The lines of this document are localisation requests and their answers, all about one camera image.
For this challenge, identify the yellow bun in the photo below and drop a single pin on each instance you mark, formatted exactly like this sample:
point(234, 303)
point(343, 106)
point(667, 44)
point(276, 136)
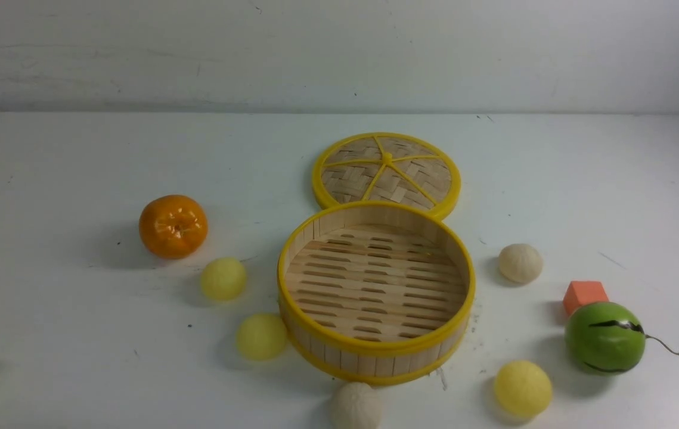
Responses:
point(523, 389)
point(261, 336)
point(223, 279)

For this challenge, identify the white bun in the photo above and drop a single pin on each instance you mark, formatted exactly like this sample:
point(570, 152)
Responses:
point(520, 263)
point(355, 405)

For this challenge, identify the woven bamboo steamer lid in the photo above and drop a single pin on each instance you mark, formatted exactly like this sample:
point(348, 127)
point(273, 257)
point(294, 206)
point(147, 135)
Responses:
point(389, 167)

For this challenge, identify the bamboo steamer tray yellow rim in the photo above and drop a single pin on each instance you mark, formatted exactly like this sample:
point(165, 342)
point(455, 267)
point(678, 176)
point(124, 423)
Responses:
point(373, 292)

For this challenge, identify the orange toy tangerine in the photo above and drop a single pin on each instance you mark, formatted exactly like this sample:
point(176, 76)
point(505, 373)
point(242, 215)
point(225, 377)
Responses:
point(172, 227)

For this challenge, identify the orange foam cube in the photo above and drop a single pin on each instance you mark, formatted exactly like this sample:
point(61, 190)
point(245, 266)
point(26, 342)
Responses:
point(580, 293)

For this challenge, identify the green toy watermelon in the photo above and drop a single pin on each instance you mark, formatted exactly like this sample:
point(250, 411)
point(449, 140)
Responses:
point(607, 339)

